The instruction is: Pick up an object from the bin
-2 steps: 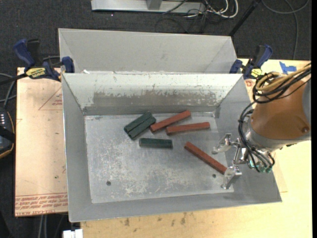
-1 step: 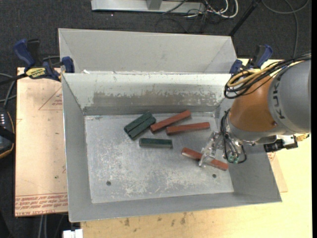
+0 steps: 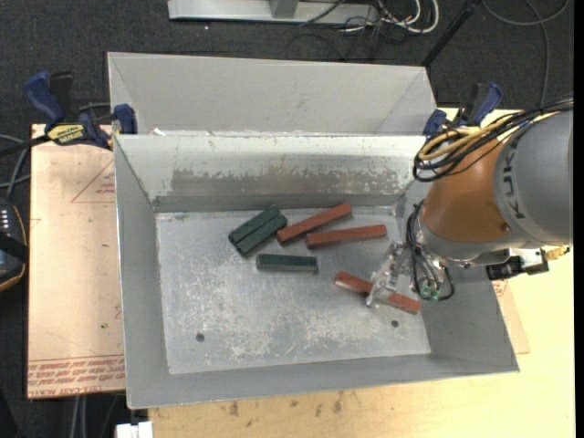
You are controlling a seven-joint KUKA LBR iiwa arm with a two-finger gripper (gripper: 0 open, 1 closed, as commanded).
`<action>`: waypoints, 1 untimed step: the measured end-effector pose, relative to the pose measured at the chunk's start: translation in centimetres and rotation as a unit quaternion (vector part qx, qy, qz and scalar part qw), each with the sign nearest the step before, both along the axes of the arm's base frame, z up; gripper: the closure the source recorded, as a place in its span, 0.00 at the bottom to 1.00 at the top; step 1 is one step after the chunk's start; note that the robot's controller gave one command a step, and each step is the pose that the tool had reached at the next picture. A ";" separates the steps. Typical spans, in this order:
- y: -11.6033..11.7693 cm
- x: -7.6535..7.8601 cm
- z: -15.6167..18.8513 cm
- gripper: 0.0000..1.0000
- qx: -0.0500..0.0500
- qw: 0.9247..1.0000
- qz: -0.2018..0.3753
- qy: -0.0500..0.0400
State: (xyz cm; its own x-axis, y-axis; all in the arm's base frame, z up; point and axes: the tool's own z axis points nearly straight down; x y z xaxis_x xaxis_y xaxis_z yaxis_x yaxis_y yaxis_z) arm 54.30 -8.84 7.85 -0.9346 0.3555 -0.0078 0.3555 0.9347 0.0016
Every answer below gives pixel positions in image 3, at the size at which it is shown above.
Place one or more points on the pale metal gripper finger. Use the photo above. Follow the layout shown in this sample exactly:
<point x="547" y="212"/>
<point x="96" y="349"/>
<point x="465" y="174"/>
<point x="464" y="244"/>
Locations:
<point x="381" y="275"/>
<point x="382" y="295"/>

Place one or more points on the brown cardboard board red print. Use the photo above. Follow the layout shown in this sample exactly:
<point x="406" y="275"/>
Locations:
<point x="73" y="263"/>

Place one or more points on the dark green flat block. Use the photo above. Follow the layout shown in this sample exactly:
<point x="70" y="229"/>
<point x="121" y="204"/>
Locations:
<point x="264" y="235"/>
<point x="253" y="224"/>
<point x="287" y="263"/>

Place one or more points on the black cylinder on white bracket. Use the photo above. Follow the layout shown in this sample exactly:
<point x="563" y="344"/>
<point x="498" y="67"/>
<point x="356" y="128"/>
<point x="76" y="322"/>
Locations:
<point x="511" y="266"/>

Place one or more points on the grey metal bin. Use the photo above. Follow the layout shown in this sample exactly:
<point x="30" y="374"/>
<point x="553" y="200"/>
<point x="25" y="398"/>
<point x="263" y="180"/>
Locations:
<point x="274" y="317"/>

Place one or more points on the red-brown block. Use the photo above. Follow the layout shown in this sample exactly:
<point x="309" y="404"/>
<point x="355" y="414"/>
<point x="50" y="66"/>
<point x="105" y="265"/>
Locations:
<point x="353" y="283"/>
<point x="340" y="236"/>
<point x="315" y="222"/>

